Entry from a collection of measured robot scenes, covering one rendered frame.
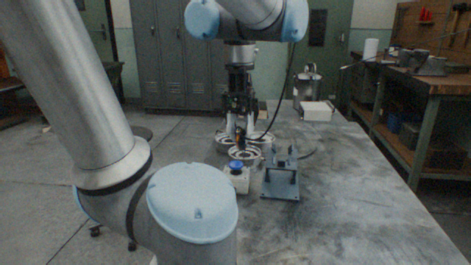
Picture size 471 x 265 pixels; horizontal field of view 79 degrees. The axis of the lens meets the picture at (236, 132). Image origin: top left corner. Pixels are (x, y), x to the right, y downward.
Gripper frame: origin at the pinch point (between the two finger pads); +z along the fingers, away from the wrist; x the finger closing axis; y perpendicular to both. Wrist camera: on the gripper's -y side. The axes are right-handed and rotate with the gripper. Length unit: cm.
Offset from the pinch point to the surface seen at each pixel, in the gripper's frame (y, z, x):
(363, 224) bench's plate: 14.6, 13.2, 30.2
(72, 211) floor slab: -70, 93, -128
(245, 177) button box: 6.5, 8.6, 2.3
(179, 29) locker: -280, -18, -120
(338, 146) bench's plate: -29.1, 13.3, 31.7
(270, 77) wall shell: -335, 47, -10
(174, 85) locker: -280, 50, -131
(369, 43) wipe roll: -225, -8, 87
